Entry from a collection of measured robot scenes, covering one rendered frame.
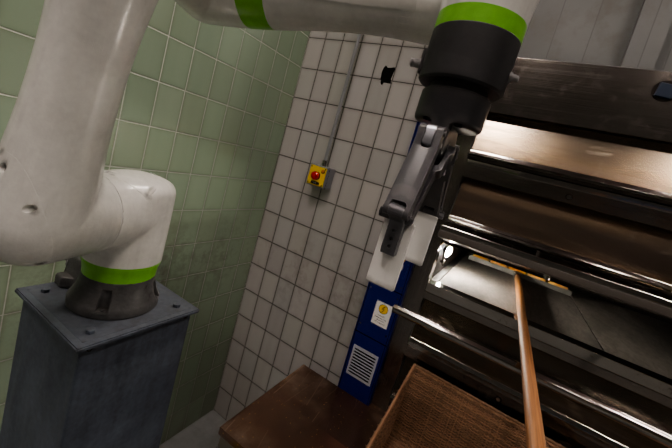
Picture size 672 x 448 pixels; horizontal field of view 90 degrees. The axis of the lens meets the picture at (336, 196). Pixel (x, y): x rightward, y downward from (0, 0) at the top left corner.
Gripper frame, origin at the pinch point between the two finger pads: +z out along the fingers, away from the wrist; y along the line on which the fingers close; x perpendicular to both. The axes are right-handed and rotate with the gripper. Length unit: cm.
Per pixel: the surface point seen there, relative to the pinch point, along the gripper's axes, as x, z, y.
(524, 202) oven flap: 16, -12, -103
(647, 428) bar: 53, 30, -61
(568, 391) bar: 38, 30, -62
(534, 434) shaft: 25.6, 26.4, -28.0
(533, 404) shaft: 26, 26, -38
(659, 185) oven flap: 49, -28, -98
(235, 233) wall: -97, 42, -88
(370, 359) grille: -18, 71, -98
